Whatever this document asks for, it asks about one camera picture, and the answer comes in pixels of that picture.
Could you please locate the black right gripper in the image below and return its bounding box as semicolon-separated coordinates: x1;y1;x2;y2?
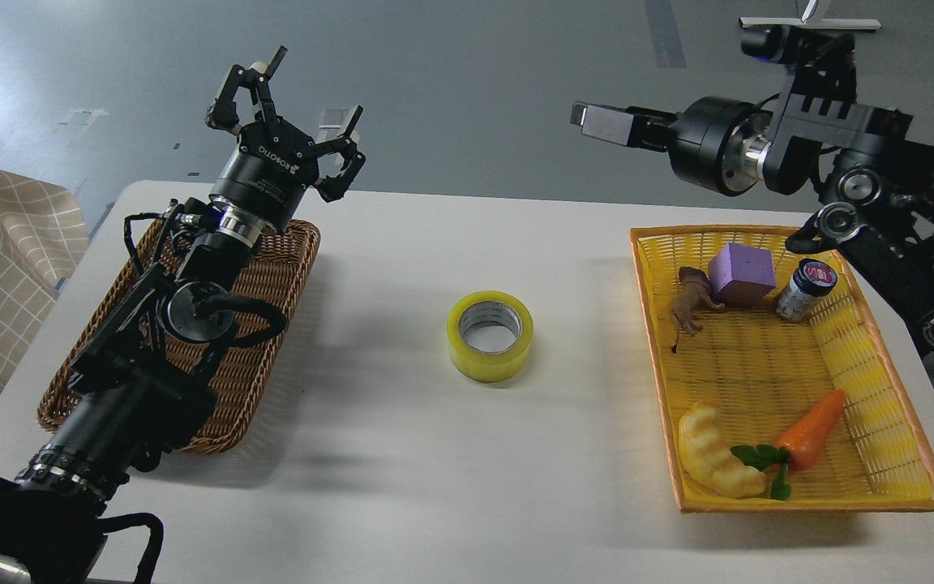
570;97;773;196

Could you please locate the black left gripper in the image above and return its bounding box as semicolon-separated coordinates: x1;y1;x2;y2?
205;45;367;234

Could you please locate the yellow tape roll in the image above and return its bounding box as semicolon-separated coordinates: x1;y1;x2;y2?
446;290;534;384

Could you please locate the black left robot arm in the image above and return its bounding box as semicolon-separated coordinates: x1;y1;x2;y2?
0;47;366;583

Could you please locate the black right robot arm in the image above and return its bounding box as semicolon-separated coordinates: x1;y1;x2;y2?
570;24;934;354

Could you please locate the brown wicker basket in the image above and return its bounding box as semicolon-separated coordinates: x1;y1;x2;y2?
36;216;322;455

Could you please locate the white metal stand base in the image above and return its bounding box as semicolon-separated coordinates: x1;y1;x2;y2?
738;1;882;32

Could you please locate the brown toy animal figure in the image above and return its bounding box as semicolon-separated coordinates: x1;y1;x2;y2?
670;266;726;354

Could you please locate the purple foam block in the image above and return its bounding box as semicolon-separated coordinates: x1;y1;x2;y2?
709;243;776;307

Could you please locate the small jar dark lid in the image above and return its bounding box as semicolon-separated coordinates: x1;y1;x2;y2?
774;258;838;323

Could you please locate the toy croissant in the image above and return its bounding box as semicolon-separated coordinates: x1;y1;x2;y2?
677;401;767;499

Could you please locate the orange toy carrot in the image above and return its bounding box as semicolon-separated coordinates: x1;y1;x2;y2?
730;389;846;501

